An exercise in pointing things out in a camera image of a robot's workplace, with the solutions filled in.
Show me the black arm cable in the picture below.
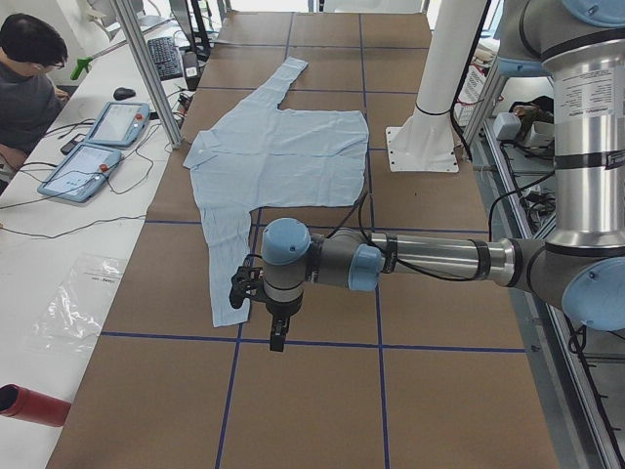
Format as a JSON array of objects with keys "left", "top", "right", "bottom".
[{"left": 326, "top": 191, "right": 558, "bottom": 282}]

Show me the black computer mouse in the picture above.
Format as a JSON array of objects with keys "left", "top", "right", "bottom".
[{"left": 113, "top": 87, "right": 136, "bottom": 101}]

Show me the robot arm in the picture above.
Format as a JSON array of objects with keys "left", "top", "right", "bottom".
[{"left": 254, "top": 1, "right": 624, "bottom": 352}]

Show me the red cylinder tube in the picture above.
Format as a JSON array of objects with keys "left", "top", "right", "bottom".
[{"left": 1, "top": 384, "right": 70, "bottom": 427}]

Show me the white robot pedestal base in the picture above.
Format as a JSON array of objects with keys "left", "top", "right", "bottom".
[{"left": 386, "top": 0, "right": 489, "bottom": 173}]

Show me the green plastic grabber tool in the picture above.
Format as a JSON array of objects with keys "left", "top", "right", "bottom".
[{"left": 69, "top": 39, "right": 127, "bottom": 81}]

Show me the light blue button-up shirt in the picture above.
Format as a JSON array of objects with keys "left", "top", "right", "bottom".
[{"left": 184, "top": 58, "right": 369, "bottom": 327}]

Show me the black phone on desk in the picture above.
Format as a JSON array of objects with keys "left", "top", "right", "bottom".
[{"left": 60, "top": 134, "right": 84, "bottom": 155}]

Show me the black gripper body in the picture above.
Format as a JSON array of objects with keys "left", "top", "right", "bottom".
[{"left": 266, "top": 294, "right": 303, "bottom": 333}]

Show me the blue teach pendant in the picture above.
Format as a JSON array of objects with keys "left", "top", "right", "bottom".
[
  {"left": 85, "top": 102, "right": 150, "bottom": 149},
  {"left": 37, "top": 143, "right": 122, "bottom": 203}
]

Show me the clear plastic bag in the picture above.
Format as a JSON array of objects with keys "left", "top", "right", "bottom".
[{"left": 25, "top": 253, "right": 128, "bottom": 355}]

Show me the upper blue teach pendant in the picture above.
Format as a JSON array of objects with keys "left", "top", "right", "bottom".
[{"left": 85, "top": 102, "right": 150, "bottom": 149}]

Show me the seated person dark hair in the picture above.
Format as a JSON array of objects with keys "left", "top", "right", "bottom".
[{"left": 1, "top": 14, "right": 68, "bottom": 171}]

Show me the lower blue teach pendant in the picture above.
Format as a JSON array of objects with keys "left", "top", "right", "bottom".
[{"left": 37, "top": 143, "right": 122, "bottom": 203}]

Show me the black computer keyboard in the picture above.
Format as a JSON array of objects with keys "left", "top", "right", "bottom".
[{"left": 146, "top": 37, "right": 184, "bottom": 81}]

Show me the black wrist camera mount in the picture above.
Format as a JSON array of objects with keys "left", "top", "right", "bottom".
[{"left": 229, "top": 266, "right": 268, "bottom": 310}]

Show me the aluminium frame post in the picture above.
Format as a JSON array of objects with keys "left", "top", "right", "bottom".
[{"left": 110, "top": 0, "right": 183, "bottom": 149}]

